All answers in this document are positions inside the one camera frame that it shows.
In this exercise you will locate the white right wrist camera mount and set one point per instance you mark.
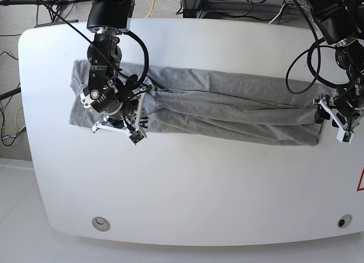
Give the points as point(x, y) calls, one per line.
point(132, 126)

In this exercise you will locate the left silver table grommet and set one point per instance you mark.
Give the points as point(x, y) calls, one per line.
point(100, 224)

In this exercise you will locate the grey T-shirt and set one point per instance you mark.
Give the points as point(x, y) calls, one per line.
point(233, 106)

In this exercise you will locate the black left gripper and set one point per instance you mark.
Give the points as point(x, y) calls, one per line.
point(347, 106)

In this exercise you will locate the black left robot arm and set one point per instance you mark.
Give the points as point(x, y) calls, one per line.
point(338, 24)

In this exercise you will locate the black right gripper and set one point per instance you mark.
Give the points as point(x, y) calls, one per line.
point(114, 101)

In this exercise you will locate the silver table grommet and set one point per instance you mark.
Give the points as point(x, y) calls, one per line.
point(345, 221)
point(100, 224)

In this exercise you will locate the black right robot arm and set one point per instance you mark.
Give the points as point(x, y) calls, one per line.
point(107, 19)

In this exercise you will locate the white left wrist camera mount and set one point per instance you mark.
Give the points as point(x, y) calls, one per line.
point(345, 132)

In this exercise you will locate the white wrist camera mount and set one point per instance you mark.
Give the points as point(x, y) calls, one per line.
point(345, 132)
point(132, 126)

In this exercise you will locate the black tripod stand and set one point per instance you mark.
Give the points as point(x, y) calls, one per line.
point(54, 7)

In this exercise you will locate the right silver table grommet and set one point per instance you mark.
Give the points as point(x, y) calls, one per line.
point(345, 221)

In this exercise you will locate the red tape rectangle marking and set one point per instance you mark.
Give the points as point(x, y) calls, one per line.
point(360, 186)

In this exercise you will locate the grey metal table base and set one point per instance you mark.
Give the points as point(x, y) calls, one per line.
point(260, 11)

